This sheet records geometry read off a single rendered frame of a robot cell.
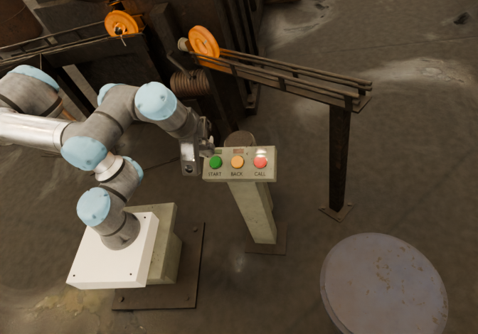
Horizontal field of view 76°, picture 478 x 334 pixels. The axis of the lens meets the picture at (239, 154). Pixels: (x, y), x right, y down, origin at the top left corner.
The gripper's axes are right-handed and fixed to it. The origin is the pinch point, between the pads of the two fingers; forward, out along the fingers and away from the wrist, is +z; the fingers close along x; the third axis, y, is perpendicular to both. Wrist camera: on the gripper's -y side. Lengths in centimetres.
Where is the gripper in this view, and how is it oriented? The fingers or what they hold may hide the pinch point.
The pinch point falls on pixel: (208, 156)
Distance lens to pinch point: 94.6
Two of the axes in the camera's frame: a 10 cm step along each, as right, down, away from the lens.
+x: -9.6, 0.2, 2.7
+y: 0.6, -9.5, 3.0
